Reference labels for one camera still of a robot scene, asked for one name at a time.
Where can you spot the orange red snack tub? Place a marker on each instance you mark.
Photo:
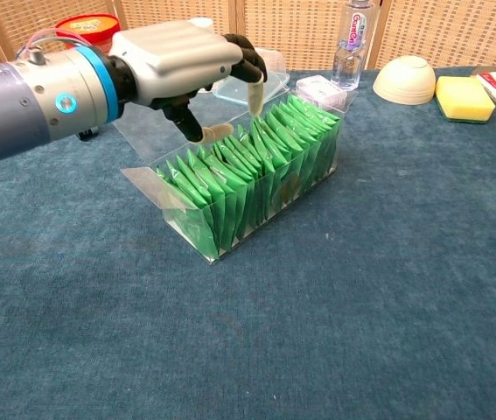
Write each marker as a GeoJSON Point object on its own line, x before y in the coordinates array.
{"type": "Point", "coordinates": [85, 24]}

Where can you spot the small black silver jar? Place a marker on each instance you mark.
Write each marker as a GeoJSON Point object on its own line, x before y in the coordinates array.
{"type": "Point", "coordinates": [88, 133]}

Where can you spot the clear box of green packets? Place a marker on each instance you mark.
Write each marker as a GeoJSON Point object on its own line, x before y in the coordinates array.
{"type": "Point", "coordinates": [142, 140]}

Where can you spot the white paper cup stack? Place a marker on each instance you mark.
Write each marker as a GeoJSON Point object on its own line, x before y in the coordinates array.
{"type": "Point", "coordinates": [201, 20]}

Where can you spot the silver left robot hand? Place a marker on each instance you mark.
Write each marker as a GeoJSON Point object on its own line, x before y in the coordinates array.
{"type": "Point", "coordinates": [173, 57]}

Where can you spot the beige bowl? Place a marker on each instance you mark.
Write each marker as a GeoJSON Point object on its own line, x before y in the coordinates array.
{"type": "Point", "coordinates": [405, 81]}

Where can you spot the clear water bottle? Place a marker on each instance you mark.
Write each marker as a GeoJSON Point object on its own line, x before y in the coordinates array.
{"type": "Point", "coordinates": [352, 65]}

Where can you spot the yellow sponge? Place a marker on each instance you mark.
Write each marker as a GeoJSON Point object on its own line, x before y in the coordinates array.
{"type": "Point", "coordinates": [464, 98]}

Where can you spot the blue table cloth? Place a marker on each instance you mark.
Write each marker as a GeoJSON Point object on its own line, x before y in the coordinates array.
{"type": "Point", "coordinates": [274, 328]}

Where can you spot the clear plastic food container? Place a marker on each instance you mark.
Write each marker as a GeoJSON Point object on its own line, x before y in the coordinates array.
{"type": "Point", "coordinates": [278, 74]}

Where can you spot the woven rattan folding screen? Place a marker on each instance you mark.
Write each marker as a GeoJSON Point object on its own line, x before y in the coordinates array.
{"type": "Point", "coordinates": [300, 35]}

